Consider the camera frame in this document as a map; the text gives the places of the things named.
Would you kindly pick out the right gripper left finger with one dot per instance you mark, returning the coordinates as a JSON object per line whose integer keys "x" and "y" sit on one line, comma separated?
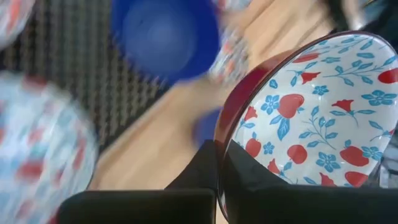
{"x": 202, "y": 174}

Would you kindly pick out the blue plastic bowl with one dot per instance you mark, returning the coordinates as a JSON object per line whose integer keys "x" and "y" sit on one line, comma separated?
{"x": 161, "y": 40}

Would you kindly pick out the red bowl apple print inside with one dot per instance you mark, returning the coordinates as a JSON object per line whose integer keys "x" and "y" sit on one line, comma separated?
{"x": 40, "y": 149}
{"x": 326, "y": 102}

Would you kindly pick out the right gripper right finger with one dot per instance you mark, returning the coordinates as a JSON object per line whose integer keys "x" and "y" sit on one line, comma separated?
{"x": 248, "y": 202}

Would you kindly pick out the black bowl floral print inside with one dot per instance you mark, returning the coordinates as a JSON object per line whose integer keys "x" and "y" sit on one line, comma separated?
{"x": 230, "y": 59}
{"x": 12, "y": 18}

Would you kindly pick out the black perforated metal rack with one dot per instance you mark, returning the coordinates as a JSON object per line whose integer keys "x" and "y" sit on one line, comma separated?
{"x": 77, "y": 62}

